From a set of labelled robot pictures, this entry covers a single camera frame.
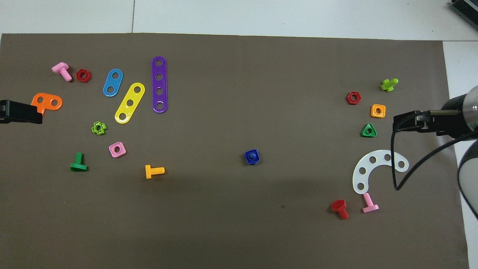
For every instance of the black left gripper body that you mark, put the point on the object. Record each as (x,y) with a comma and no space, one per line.
(3,112)

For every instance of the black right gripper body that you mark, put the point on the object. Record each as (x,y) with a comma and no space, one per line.
(446,121)

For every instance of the blue square plastic nut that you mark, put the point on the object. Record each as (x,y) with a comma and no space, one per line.
(247,161)

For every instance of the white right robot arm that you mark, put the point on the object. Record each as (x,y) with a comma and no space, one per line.
(471,108)

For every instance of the orange heart-shaped plastic plate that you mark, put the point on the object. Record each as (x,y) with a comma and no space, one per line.
(47,101)

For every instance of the orange square plastic nut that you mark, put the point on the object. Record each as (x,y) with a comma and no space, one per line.
(373,114)

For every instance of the lime green cross-head bolt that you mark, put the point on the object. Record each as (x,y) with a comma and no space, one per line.
(388,85)

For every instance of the green triangular plastic nut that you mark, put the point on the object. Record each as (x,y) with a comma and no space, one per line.
(364,134)

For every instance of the white curved five-hole plate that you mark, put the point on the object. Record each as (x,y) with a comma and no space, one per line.
(367,165)

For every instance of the pink plastic toy bolt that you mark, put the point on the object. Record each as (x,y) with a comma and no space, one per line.
(61,68)
(370,208)

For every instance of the red hexagonal plastic nut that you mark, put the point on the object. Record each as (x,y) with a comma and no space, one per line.
(78,76)
(349,98)

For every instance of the lime green cross-shaped nut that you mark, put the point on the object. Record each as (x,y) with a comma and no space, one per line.
(94,129)

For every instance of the dark green plastic bolt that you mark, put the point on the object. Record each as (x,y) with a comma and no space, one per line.
(78,166)

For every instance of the blue two-hole plastic strip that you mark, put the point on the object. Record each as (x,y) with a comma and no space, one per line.
(112,83)

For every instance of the pink square plastic nut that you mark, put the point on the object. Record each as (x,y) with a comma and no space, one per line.
(122,152)

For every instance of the red plastic toy bolt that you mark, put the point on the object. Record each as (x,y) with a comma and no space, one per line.
(338,205)

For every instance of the yellow three-hole plastic strip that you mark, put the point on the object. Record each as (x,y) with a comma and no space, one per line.
(133,96)

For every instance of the orange-yellow plastic bolt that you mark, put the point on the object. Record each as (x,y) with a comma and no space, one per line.
(148,172)

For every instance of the purple four-hole plastic strip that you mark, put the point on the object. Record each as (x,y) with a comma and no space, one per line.
(159,84)

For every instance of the brown table mat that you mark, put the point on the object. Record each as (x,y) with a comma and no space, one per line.
(224,112)

